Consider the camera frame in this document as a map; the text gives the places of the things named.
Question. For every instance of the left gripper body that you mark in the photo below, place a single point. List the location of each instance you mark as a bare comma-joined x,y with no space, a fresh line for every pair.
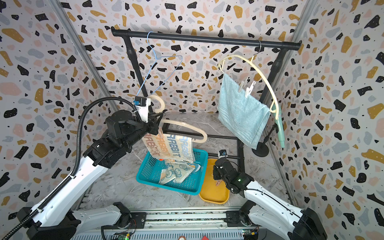
152,126

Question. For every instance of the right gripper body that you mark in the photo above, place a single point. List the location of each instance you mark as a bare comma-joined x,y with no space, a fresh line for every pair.
218,169

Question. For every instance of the cream RABBIT lettered towel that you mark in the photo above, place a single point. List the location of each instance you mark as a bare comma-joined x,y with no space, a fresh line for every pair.
175,148

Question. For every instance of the cream towel blue cartoon print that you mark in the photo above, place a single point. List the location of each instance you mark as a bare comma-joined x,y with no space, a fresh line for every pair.
177,172

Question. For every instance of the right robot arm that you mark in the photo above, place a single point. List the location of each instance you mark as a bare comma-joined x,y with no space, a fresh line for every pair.
264,201

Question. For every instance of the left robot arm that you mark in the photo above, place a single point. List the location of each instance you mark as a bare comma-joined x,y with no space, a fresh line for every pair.
53,217

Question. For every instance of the yellow plastic tray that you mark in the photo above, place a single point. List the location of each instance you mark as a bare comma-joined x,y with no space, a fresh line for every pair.
213,191

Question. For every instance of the black clothes rack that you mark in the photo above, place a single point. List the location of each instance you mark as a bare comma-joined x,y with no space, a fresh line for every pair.
126,35

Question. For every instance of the teal plastic basket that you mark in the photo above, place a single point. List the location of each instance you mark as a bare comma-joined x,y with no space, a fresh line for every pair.
151,168

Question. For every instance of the light teal towel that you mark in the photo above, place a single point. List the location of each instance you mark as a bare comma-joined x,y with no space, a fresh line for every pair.
245,117

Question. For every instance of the white clothespin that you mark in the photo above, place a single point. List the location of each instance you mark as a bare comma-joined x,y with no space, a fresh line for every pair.
243,84
249,89

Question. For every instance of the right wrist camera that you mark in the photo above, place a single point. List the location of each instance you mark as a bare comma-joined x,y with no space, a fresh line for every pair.
222,154

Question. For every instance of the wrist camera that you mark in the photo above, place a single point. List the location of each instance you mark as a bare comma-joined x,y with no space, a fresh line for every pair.
142,105
222,154

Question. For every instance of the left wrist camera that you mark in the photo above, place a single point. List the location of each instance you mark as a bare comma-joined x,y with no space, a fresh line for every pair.
142,105

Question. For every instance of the aluminium rail base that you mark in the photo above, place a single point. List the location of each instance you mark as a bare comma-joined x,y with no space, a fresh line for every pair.
186,223

